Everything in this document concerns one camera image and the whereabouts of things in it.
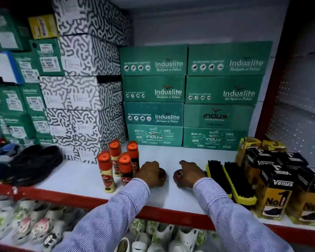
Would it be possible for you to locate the person's right hand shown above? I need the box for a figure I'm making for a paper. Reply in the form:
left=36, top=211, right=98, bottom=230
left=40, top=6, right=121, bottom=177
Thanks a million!
left=176, top=160, right=207, bottom=189

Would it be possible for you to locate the person's left hand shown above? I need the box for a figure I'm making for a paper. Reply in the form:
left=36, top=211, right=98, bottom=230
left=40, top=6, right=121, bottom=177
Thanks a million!
left=135, top=161, right=167, bottom=189

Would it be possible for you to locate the person's left forearm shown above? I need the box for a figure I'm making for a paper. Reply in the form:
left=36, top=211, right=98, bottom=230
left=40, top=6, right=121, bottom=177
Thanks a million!
left=52, top=178, right=151, bottom=252

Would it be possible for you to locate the person's right forearm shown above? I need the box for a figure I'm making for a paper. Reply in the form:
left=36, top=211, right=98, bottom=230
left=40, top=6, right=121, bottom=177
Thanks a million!
left=193, top=177, right=295, bottom=252

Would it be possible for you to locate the orange capped shoe polish bottle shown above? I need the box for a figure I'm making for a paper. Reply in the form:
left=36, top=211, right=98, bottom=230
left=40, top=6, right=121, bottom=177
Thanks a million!
left=118, top=152, right=133, bottom=186
left=127, top=141, right=140, bottom=173
left=108, top=139, right=122, bottom=177
left=97, top=151, right=117, bottom=193

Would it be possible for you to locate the black yellow shoe brush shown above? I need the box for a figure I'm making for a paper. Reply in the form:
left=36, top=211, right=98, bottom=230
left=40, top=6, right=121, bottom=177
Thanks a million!
left=205, top=160, right=233, bottom=199
left=223, top=162, right=258, bottom=206

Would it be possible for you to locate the stack of green shoe boxes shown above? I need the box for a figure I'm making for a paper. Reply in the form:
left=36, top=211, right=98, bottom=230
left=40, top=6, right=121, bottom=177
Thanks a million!
left=119, top=41, right=273, bottom=151

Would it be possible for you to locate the black white patterned shoe box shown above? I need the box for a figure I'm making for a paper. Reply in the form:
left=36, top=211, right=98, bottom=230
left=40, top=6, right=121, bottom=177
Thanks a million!
left=52, top=0, right=133, bottom=46
left=39, top=75, right=124, bottom=111
left=54, top=136, right=111, bottom=164
left=58, top=34, right=121, bottom=77
left=45, top=102, right=127, bottom=145

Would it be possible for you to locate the group of black yellow cartons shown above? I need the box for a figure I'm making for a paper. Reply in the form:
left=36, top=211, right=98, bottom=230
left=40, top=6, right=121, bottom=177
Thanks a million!
left=235, top=137, right=315, bottom=227

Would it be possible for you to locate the black shoe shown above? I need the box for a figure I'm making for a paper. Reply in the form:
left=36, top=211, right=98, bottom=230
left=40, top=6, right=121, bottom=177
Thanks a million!
left=12, top=146, right=64, bottom=187
left=8, top=144, right=44, bottom=168

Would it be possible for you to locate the white perforated panel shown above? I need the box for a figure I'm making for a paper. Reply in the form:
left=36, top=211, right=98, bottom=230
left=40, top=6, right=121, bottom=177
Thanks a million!
left=266, top=52, right=315, bottom=168

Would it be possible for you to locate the pile of white children's clogs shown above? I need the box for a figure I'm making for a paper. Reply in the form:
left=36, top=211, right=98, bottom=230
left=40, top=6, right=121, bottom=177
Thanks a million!
left=0, top=194, right=218, bottom=252

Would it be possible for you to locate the blue shoe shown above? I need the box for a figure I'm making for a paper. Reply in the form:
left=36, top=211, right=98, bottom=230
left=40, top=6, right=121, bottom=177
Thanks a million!
left=0, top=143, right=20, bottom=181

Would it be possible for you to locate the pile of green labelled boxes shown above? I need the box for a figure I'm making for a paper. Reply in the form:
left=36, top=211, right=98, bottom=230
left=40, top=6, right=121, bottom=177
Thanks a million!
left=0, top=8, right=66, bottom=148

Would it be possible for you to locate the small yellow box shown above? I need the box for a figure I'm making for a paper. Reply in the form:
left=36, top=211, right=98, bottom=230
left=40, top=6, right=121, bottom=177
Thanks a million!
left=28, top=14, right=59, bottom=40

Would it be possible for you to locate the white blue box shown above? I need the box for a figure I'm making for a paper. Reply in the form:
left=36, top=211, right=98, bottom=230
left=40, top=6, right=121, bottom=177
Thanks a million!
left=0, top=51, right=25, bottom=85

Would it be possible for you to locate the red shelf edge rail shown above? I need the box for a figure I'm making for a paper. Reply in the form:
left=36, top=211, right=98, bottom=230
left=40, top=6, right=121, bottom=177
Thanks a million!
left=0, top=182, right=315, bottom=247

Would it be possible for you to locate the red upright shelf post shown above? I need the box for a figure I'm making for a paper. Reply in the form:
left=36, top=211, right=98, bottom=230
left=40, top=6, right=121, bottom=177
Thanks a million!
left=255, top=0, right=301, bottom=141

